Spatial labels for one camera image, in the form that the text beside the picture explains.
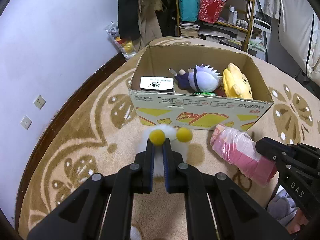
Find yellow dog plush toy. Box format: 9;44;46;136
222;63;253;100

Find white fluffy plush yellow pompoms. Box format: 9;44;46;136
136;124;189;178

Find purple white-haired plush doll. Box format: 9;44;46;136
169;64;222;93

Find right hand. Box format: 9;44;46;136
285;208;309;234

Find pink wrapped tissue pack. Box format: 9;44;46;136
210;124;277;187

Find green wet wipes pack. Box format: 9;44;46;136
194;92;217;96

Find printed cardboard box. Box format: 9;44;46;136
128;42;273;131

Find white metal cart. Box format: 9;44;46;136
247;18;272;61

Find stack of books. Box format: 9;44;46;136
179;22;200;38

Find wooden bookshelf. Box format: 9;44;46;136
176;0;255;51

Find red gift bag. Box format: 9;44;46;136
198;0;227;24

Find teal bag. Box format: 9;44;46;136
178;0;200;22

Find plastic bag with toys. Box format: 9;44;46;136
105;21;137;61

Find lower white wall socket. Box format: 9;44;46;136
20;115;32;130

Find white wall socket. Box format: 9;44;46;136
20;115;32;130
33;95;46;110

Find upper white wall socket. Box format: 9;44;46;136
33;95;46;110

